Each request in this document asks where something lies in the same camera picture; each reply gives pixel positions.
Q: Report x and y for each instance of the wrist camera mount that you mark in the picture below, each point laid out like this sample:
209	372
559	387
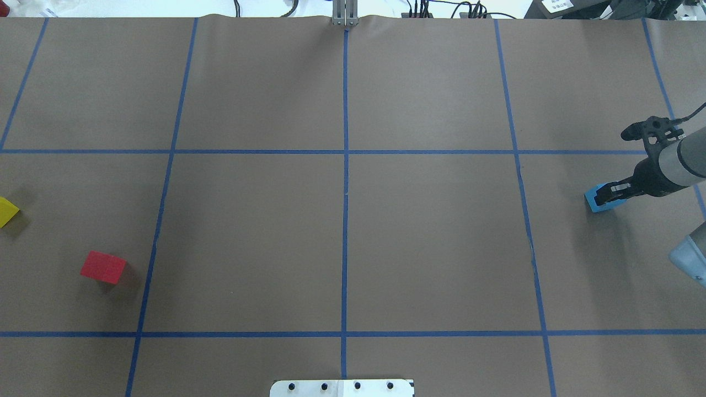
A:
655	132

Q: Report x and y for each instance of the aluminium frame post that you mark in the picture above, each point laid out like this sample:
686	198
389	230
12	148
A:
345	13

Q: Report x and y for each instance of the red cube block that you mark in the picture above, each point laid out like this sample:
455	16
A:
103	267

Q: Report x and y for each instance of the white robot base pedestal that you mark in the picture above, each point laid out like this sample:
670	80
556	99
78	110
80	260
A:
343	387

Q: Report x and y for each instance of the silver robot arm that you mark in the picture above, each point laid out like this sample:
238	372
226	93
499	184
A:
669	167

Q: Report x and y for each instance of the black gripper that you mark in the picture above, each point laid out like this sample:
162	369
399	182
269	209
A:
651	177

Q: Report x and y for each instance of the blue cube block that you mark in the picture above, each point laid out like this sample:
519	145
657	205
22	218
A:
591	198

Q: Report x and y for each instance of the yellow cube block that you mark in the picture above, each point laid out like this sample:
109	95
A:
8	211

